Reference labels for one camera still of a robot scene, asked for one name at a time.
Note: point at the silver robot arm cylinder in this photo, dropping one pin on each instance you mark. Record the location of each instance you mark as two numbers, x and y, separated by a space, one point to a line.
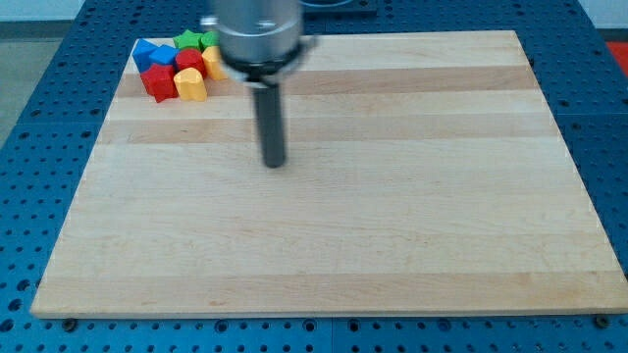
261 42

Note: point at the red object at right edge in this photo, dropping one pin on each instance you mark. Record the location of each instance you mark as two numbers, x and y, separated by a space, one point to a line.
619 51

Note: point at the blue cube block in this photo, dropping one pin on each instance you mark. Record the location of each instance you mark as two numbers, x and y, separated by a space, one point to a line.
164 55

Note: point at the red cylinder block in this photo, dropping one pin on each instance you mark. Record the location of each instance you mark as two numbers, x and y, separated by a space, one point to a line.
190 58

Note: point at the red star block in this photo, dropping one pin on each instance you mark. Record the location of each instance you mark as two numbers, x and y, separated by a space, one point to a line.
159 83

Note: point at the yellow rounded block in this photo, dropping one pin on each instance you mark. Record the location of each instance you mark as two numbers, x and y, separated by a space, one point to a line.
213 63

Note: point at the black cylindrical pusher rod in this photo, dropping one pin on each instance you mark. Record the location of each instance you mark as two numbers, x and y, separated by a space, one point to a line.
270 127

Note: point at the green star block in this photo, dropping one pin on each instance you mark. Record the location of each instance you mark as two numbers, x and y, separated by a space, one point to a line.
188 40

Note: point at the light wooden board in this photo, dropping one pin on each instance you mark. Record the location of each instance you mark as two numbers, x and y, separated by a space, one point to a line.
426 176

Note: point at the blue triangular block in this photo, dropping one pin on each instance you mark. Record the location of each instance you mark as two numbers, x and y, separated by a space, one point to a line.
141 54

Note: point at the yellow heart block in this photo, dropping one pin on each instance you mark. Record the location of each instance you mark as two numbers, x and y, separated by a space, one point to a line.
190 85

